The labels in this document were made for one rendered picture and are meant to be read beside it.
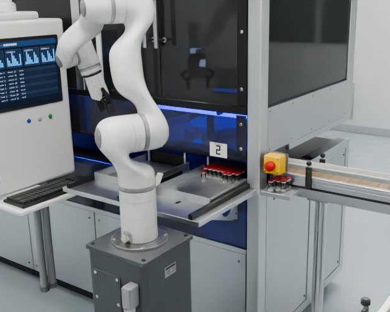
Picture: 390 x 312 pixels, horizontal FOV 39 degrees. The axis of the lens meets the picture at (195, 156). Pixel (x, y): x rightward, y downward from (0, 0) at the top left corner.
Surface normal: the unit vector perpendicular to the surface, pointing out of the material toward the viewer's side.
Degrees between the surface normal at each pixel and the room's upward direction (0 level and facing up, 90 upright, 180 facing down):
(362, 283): 0
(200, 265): 90
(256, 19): 90
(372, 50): 90
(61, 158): 90
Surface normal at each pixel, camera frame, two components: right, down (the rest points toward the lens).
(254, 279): -0.58, 0.24
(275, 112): 0.81, 0.15
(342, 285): -0.02, -0.96
